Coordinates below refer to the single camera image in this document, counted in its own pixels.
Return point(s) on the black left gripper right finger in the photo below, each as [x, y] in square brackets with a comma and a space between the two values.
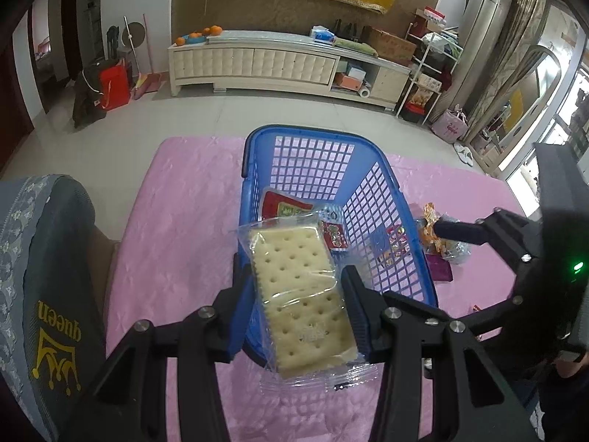
[471, 399]

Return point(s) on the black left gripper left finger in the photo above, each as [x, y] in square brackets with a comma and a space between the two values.
[127, 400]

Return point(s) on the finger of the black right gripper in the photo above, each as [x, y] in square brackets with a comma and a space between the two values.
[518, 315]
[513, 237]

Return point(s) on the clear soda cracker packet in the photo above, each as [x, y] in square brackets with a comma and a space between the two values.
[306, 335]

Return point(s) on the red tofu snack packet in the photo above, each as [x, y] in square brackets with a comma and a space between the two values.
[275, 204]

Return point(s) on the silver blue snack packet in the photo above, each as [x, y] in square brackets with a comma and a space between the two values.
[454, 252]

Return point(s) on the purple snack packet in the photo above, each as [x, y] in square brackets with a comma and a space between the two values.
[439, 269]

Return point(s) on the orange yellow snack packet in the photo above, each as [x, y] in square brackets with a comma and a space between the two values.
[427, 234]

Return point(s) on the white slippers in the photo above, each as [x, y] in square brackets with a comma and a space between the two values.
[464, 154]

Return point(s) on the grey embroidered chair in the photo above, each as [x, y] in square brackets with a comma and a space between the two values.
[52, 334]

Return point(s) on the pink tote bag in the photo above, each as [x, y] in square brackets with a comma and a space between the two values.
[451, 125]

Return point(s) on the small red snack packet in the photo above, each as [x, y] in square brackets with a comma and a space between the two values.
[332, 226]

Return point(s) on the white metal shelf rack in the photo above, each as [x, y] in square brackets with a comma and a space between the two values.
[437, 53]

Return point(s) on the pink fuzzy mat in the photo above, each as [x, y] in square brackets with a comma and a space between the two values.
[177, 254]

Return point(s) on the cardboard box on cabinet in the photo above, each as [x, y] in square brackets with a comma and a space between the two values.
[388, 46]

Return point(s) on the white standing air conditioner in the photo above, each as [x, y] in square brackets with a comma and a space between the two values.
[478, 34]

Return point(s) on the blue plastic basket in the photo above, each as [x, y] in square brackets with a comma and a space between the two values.
[347, 179]

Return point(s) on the black bag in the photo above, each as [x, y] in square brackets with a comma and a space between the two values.
[88, 94]

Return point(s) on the cream tv cabinet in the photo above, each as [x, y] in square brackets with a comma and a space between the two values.
[289, 63]

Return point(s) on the red shopping bag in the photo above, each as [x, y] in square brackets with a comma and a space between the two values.
[115, 87]

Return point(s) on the oranges on blue plate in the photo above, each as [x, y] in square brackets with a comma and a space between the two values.
[199, 36]

